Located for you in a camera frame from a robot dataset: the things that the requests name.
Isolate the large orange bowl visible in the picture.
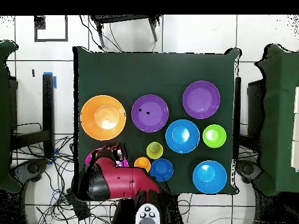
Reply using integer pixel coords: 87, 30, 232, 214
79, 94, 127, 141

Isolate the purple shallow bowl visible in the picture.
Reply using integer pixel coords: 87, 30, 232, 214
182, 80, 221, 120
131, 94, 169, 133

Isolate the yellow cup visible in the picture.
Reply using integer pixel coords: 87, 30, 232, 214
146, 141, 164, 160

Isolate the light blue bowl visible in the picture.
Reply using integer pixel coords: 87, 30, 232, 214
192, 160, 228, 194
165, 119, 201, 154

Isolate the orange cup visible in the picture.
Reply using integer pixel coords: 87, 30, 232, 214
133, 156, 152, 173

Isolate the small dark blue bowl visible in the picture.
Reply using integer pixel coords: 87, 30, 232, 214
149, 157, 174, 182

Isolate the dark green tablecloth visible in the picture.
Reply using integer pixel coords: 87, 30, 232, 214
72, 45, 241, 195

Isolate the small green bowl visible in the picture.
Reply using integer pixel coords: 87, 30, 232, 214
202, 124, 227, 149

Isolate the large pink bowl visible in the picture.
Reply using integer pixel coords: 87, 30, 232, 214
84, 148, 130, 168

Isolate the blue tape strip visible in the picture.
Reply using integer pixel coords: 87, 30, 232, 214
43, 71, 57, 90

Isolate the black stool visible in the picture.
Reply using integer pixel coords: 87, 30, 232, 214
89, 15, 162, 49

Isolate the grey chair base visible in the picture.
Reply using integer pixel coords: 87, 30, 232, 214
9, 158, 50, 184
235, 159, 264, 184

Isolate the black power strip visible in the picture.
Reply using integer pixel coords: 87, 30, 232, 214
65, 187, 91, 221

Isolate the green cloth side table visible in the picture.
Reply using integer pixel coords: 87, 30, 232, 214
0, 40, 22, 194
253, 43, 299, 197

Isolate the black stand frame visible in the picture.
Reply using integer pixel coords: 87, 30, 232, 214
9, 72, 57, 160

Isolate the black square floor frame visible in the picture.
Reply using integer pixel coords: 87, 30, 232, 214
34, 15, 69, 43

